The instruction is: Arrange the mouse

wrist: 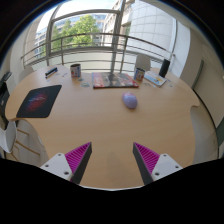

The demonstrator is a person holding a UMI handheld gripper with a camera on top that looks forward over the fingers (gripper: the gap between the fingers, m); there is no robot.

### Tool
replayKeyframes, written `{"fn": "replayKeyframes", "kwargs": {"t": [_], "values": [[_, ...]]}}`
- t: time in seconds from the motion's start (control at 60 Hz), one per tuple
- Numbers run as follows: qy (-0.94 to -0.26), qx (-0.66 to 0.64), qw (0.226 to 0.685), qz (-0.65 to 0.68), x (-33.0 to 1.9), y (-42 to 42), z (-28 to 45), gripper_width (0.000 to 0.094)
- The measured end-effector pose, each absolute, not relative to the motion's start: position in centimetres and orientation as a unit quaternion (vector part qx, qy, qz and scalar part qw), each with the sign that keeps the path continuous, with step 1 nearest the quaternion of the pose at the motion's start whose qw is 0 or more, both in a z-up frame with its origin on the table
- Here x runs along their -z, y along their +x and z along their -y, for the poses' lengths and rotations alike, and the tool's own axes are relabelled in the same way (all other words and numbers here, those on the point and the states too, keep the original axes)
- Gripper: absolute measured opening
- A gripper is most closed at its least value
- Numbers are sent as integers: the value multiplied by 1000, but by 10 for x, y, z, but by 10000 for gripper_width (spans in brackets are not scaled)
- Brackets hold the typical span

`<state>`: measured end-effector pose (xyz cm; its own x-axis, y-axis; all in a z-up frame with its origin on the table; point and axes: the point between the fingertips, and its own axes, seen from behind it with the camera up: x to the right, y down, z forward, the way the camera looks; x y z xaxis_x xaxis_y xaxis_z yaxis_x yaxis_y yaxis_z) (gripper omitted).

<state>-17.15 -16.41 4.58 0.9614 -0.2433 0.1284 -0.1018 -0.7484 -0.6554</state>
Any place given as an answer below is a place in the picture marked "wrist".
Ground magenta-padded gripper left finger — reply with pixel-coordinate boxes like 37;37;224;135
40;142;93;185

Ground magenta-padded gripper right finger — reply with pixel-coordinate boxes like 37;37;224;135
132;142;184;185

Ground pink and lilac computer mouse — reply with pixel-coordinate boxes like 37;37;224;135
121;91;139;110

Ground black mouse pad, swirl print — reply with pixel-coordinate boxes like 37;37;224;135
15;84;63;119

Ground white chair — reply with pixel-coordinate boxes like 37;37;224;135
0;120;18;155
134;54;152;72
18;65;35;83

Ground red and black magazine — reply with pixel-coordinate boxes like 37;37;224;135
91;71;140;89

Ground blue and white marker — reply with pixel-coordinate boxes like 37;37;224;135
45;70;59;79

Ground black whiteboard eraser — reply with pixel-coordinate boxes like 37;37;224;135
44;66;59;76

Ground black upright cylinder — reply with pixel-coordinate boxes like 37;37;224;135
158;58;171;78

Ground black and white office printer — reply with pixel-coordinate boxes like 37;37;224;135
0;70;14;129

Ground metal balcony railing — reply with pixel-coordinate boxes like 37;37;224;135
20;32;176;69

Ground green tree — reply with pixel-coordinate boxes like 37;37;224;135
49;14;101;51

